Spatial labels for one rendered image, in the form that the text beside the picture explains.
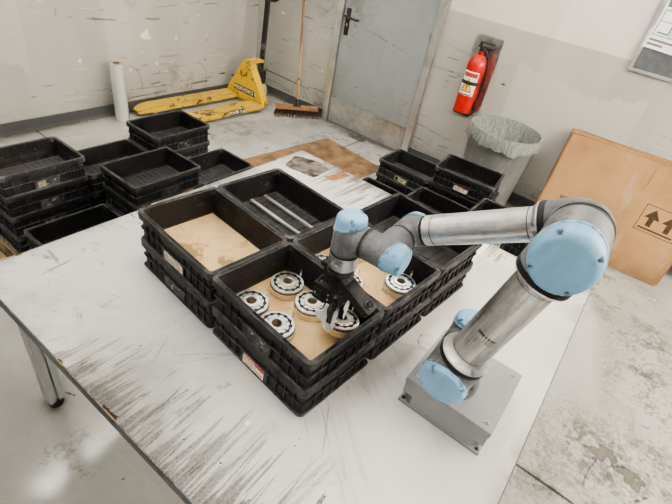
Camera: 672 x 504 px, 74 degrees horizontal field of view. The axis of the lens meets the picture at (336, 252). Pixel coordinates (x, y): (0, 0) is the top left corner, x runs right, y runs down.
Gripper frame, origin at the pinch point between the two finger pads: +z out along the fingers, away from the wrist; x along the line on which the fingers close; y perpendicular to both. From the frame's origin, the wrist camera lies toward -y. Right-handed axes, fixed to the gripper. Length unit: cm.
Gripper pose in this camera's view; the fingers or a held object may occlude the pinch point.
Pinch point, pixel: (335, 325)
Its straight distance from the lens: 125.8
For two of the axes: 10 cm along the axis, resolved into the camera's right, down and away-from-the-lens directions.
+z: -1.6, 7.9, 5.9
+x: -5.9, 4.0, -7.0
